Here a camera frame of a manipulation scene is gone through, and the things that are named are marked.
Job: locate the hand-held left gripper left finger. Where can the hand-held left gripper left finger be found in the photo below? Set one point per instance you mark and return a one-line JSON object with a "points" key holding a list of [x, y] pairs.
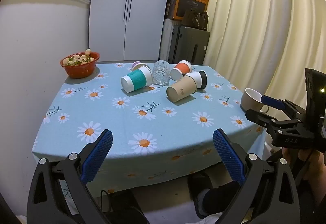
{"points": [[98, 156]]}

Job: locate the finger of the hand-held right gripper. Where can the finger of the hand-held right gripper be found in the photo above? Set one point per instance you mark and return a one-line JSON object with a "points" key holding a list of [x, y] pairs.
{"points": [[259, 117], [272, 101]]}

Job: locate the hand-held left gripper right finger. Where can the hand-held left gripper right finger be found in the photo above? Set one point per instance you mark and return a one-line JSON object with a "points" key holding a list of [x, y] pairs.
{"points": [[229, 156]]}

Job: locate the beige ceramic mug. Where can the beige ceramic mug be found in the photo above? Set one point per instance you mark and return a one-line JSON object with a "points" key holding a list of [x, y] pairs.
{"points": [[248, 102]]}

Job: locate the white cup black lid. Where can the white cup black lid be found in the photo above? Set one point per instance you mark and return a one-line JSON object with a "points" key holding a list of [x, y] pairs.
{"points": [[197, 78]]}

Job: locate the brown paper cup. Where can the brown paper cup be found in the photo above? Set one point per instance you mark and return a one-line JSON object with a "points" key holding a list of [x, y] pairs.
{"points": [[180, 89]]}

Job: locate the teal sleeve white cup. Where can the teal sleeve white cup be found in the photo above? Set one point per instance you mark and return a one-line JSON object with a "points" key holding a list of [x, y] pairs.
{"points": [[137, 80]]}

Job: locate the orange sleeve white cup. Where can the orange sleeve white cup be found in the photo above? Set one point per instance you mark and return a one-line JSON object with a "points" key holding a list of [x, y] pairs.
{"points": [[183, 68]]}

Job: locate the lilac cup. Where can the lilac cup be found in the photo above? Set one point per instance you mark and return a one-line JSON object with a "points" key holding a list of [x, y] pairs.
{"points": [[137, 64]]}

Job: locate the clear glass cup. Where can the clear glass cup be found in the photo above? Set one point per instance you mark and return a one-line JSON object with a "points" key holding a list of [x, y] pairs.
{"points": [[161, 74]]}

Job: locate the person's right hand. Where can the person's right hand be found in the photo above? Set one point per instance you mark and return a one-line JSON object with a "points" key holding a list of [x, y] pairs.
{"points": [[313, 173]]}

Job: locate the person's foot in dark sock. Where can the person's foot in dark sock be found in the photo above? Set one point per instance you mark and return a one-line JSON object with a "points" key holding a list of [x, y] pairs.
{"points": [[214, 197]]}

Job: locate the blue daisy print tablecloth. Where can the blue daisy print tablecloth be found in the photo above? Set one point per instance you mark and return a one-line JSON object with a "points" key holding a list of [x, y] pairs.
{"points": [[178, 132]]}

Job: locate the cream curtain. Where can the cream curtain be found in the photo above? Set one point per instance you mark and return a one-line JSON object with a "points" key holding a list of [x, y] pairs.
{"points": [[254, 35]]}

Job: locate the red bowl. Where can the red bowl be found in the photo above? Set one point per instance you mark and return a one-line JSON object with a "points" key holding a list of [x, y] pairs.
{"points": [[79, 71]]}

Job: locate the pile of pale strawberries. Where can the pile of pale strawberries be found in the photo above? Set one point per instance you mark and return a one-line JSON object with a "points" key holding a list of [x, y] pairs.
{"points": [[76, 60]]}

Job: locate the grey suitcase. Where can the grey suitcase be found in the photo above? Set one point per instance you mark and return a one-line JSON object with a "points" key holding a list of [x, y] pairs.
{"points": [[189, 45]]}

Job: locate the brown handbag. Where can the brown handbag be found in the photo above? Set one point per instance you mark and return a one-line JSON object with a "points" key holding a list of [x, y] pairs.
{"points": [[196, 19]]}

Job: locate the white suitcase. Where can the white suitcase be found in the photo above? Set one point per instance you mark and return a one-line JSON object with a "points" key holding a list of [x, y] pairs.
{"points": [[166, 38]]}

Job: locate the orange cardboard box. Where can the orange cardboard box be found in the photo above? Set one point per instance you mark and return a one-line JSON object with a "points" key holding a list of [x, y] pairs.
{"points": [[189, 0]]}

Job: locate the white wardrobe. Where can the white wardrobe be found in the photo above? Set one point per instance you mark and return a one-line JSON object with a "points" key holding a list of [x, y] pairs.
{"points": [[132, 23]]}

